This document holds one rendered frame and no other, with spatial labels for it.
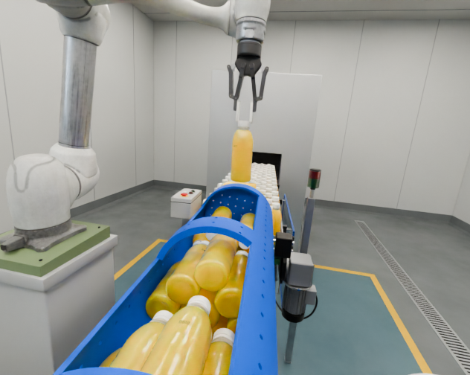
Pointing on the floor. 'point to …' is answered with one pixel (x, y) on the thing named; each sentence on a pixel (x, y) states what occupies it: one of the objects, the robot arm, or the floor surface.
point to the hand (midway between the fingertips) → (244, 111)
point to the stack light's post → (303, 253)
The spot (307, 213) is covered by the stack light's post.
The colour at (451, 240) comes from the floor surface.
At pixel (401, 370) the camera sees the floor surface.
